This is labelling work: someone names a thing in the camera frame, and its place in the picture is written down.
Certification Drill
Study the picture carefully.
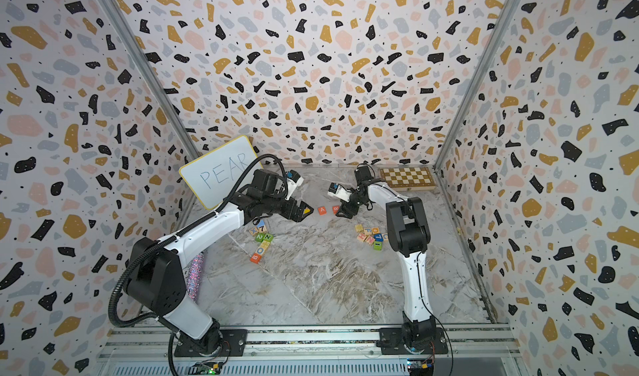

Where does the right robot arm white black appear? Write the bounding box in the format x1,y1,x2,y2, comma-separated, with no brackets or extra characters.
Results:
328,165,439,353

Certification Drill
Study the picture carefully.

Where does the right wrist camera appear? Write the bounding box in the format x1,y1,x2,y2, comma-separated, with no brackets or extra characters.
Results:
328,182,351,202

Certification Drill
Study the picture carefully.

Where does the whiteboard with PEAR text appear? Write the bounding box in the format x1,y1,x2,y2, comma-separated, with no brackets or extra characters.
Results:
179,136,257,211

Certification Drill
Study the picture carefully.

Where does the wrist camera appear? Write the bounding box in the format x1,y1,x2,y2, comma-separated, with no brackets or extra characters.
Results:
328,182,351,202
286,170,304,200

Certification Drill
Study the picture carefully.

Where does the red block left pile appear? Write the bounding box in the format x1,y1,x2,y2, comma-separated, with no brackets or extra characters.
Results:
251,253,263,264

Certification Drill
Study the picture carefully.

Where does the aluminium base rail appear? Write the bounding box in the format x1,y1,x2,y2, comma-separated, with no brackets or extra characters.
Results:
94,324,528,375

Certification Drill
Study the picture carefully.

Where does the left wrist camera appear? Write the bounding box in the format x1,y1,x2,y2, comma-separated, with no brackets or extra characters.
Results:
286,170,304,200

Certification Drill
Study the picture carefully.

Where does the glittery purple bottle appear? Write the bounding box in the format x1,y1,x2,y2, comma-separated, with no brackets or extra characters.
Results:
186,252,206,301

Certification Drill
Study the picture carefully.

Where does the wooden chessboard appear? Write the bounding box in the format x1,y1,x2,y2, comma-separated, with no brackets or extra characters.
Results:
379,167,436,191

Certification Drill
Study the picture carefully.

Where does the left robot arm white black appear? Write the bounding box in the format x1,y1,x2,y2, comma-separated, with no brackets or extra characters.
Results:
107,169,313,355

